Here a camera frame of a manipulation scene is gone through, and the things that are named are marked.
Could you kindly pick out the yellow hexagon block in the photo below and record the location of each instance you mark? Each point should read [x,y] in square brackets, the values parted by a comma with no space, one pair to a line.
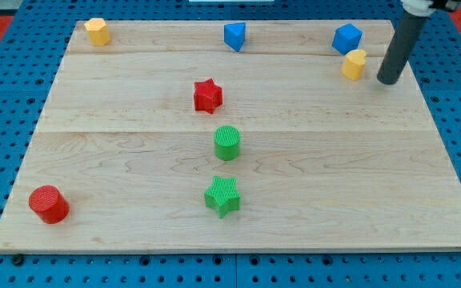
[97,31]

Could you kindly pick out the blue triangle block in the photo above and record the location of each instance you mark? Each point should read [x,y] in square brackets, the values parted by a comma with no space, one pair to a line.
[234,35]

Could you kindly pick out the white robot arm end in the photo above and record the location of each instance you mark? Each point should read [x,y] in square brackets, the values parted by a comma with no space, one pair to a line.
[425,8]

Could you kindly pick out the red star block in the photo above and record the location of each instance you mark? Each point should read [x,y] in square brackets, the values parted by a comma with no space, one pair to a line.
[208,96]

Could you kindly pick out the green star block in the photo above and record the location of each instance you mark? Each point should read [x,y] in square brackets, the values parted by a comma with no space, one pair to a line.
[222,196]

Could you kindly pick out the blue cube block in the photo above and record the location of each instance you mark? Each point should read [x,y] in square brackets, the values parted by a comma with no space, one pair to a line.
[347,38]

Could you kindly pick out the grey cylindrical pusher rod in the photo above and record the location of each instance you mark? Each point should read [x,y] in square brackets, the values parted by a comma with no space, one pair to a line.
[400,48]

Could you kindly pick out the red cylinder block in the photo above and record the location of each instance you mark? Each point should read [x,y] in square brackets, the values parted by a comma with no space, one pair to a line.
[48,203]

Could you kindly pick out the wooden board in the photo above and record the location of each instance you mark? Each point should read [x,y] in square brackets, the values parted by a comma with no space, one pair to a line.
[326,164]

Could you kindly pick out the yellow heart block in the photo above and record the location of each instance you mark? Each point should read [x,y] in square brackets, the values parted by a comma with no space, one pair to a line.
[353,64]

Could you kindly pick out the green cylinder block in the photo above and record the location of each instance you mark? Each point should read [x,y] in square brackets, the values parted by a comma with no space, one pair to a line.
[226,143]

